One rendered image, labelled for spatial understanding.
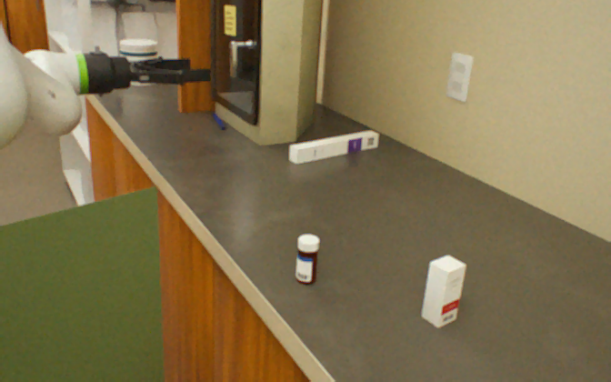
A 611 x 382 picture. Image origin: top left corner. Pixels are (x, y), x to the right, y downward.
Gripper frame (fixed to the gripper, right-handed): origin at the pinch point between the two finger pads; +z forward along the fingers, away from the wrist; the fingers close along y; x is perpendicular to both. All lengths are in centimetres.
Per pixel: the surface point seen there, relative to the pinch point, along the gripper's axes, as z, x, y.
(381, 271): 6, 20, -71
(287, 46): 22.6, -6.1, -6.0
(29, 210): -29, 113, 184
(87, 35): -5, 8, 110
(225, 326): -12, 41, -48
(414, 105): 59, 10, -16
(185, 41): 8.6, -2.0, 31.2
